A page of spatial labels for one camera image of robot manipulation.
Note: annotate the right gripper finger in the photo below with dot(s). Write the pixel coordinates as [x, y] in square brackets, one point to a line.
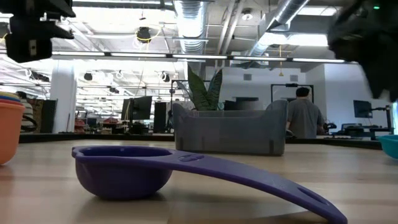
[384, 81]

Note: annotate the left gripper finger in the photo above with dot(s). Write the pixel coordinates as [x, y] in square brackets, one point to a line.
[62, 33]

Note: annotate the light blue measuring cup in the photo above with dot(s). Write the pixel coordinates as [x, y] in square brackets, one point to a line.
[390, 146]

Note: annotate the red measuring cup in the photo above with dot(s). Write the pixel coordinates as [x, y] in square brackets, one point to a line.
[9, 133]

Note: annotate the dark blue measuring cup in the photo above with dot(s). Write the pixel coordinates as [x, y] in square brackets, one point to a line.
[124, 180]

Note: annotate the grey plastic basket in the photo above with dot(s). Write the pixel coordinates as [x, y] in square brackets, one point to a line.
[230, 133]

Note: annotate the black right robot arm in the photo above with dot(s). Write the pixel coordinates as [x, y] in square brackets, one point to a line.
[382, 9]

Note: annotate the dark monitor on arm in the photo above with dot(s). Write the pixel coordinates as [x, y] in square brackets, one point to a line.
[362, 109]

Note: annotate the blue office desk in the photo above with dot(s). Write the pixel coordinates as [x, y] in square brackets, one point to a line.
[367, 128]

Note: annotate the black panel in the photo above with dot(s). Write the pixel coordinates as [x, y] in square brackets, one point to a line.
[49, 115]

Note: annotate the person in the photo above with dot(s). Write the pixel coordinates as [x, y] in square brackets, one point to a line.
[303, 118]

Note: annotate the red object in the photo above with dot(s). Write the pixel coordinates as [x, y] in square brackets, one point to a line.
[111, 120]

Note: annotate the black computer monitor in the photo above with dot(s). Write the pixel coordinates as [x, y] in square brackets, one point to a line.
[138, 107]

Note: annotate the black computer tower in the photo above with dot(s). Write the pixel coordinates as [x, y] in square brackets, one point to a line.
[160, 116]

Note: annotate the ceiling light strip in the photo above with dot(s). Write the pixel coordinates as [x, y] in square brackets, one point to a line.
[199, 56]

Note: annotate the green snake plant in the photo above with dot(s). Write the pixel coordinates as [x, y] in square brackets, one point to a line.
[203, 93]

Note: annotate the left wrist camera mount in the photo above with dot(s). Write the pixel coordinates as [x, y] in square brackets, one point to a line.
[37, 7]

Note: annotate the silver slanted ceiling duct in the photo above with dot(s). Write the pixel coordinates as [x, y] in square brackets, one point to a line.
[280, 18]

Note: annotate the black metal stand frame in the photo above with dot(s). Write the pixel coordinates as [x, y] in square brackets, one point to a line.
[292, 85]

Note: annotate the black aluminium table frame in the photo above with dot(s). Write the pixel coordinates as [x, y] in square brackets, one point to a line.
[93, 137]

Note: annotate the silver spiral ceiling duct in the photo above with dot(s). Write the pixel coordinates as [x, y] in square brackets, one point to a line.
[190, 25]

